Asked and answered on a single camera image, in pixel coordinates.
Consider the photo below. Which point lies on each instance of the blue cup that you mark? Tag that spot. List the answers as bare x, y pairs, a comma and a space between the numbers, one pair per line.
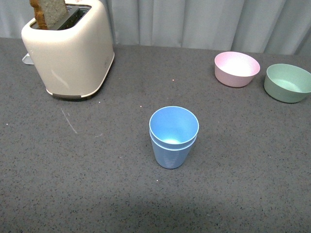
170, 158
173, 127

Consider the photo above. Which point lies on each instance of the pink bowl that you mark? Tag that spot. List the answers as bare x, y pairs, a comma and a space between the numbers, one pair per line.
235, 69

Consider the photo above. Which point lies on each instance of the cream white toaster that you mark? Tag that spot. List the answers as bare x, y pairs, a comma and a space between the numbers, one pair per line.
72, 61

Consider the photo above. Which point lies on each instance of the green bowl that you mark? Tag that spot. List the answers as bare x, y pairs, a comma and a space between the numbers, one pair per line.
287, 83

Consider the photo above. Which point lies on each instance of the toast bread slice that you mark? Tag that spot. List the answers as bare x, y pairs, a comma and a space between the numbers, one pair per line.
48, 12

